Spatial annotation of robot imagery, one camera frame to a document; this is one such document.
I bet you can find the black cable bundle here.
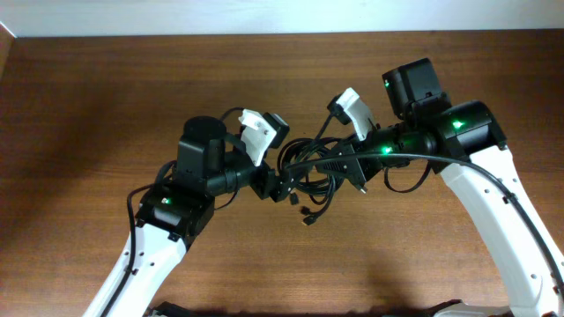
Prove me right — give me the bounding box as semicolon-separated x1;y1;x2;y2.
276;113;369;227

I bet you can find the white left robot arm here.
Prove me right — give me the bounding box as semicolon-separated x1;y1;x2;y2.
85;109;291;316

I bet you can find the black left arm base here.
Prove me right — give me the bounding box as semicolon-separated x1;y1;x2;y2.
143;302;197;317

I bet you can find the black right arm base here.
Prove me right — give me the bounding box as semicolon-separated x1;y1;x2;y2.
425;299;514;317

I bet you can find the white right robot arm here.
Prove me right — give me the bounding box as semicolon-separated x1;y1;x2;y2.
315;58;563;316

